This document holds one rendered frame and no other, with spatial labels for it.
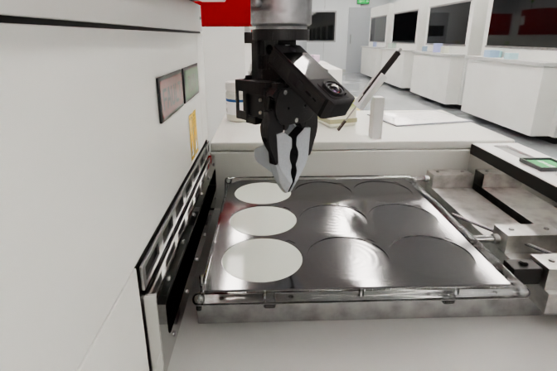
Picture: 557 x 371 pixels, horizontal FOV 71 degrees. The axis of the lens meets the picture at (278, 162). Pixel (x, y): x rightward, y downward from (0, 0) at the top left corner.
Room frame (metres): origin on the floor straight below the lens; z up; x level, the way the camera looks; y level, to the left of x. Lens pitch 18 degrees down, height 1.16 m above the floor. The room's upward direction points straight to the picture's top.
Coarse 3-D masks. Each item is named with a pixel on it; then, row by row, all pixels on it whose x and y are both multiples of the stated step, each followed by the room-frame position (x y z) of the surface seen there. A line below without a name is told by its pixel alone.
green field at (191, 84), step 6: (186, 72) 0.56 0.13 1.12; (192, 72) 0.60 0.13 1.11; (186, 78) 0.56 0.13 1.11; (192, 78) 0.60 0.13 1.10; (186, 84) 0.55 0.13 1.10; (192, 84) 0.60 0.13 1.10; (198, 84) 0.65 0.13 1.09; (186, 90) 0.55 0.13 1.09; (192, 90) 0.59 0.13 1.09; (186, 96) 0.55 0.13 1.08
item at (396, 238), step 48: (336, 192) 0.64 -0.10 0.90; (384, 192) 0.64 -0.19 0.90; (240, 240) 0.47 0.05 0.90; (288, 240) 0.47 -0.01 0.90; (336, 240) 0.47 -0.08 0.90; (384, 240) 0.47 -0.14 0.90; (432, 240) 0.47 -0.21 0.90; (240, 288) 0.36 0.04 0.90; (288, 288) 0.36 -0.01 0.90; (336, 288) 0.36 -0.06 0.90
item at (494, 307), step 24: (216, 312) 0.40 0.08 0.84; (240, 312) 0.40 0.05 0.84; (264, 312) 0.40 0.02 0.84; (288, 312) 0.41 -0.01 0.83; (312, 312) 0.41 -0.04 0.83; (336, 312) 0.41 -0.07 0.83; (360, 312) 0.41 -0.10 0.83; (384, 312) 0.41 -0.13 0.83; (408, 312) 0.41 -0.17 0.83; (432, 312) 0.41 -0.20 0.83; (456, 312) 0.41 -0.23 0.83; (480, 312) 0.41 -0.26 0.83; (504, 312) 0.42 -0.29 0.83; (528, 312) 0.42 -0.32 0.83
